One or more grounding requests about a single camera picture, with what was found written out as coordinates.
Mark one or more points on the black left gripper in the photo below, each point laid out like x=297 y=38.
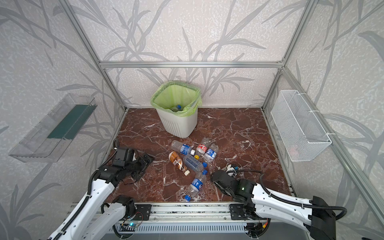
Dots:
x=139 y=162

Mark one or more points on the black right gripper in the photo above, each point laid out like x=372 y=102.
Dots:
x=220 y=177

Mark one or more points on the water bottle blue cap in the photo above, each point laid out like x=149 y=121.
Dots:
x=196 y=185

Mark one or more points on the clear bottle blue label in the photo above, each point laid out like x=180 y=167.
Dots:
x=211 y=153

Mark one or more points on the brown Nescafe bottle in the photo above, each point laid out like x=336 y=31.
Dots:
x=177 y=161

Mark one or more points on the small water bottle white cap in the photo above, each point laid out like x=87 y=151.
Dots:
x=182 y=148

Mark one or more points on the soda water bottle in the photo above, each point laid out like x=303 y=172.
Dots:
x=193 y=164

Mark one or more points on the Pepsi bottle blue cap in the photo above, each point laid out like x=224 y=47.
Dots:
x=176 y=108

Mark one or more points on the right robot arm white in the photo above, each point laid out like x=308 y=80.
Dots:
x=254 y=201

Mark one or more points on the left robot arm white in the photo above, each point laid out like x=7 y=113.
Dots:
x=92 y=218

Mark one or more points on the white plastic trash bin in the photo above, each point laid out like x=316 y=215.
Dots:
x=180 y=127

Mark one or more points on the green bin liner bag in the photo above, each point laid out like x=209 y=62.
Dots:
x=174 y=93

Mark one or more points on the clear bottle red label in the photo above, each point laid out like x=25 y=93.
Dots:
x=203 y=146

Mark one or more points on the green circuit board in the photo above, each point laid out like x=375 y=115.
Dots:
x=131 y=226

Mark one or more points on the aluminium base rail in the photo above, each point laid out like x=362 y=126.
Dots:
x=188 y=217

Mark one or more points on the white wire mesh basket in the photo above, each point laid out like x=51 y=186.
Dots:
x=303 y=135

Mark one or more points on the clear acrylic wall shelf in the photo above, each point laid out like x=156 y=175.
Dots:
x=50 y=138

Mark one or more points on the aluminium frame profile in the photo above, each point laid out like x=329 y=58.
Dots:
x=360 y=180

